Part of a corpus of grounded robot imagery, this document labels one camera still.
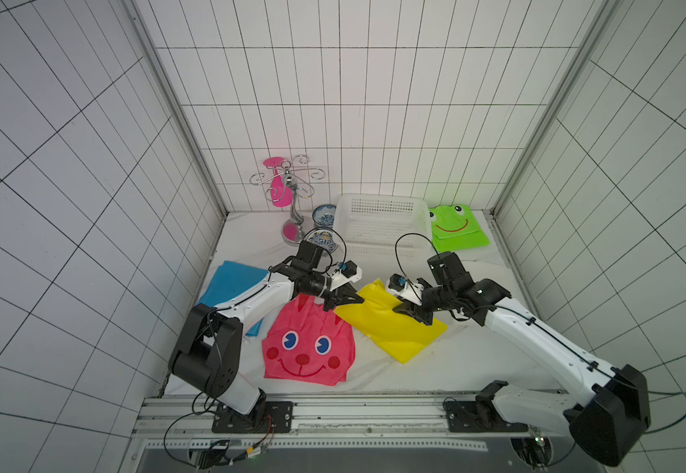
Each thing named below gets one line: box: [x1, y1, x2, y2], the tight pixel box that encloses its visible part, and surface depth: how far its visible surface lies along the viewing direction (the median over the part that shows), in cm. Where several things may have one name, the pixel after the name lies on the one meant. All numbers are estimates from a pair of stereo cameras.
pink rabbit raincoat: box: [262, 293, 356, 386], surface depth 85 cm
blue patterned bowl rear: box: [312, 203, 337, 228], surface depth 117 cm
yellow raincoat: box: [333, 277, 449, 364], surface depth 79 cm
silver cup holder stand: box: [249, 154, 327, 247], surface depth 97 cm
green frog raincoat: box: [428, 203, 491, 254], surface depth 115 cm
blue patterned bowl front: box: [307, 228, 339, 255], surface depth 109 cm
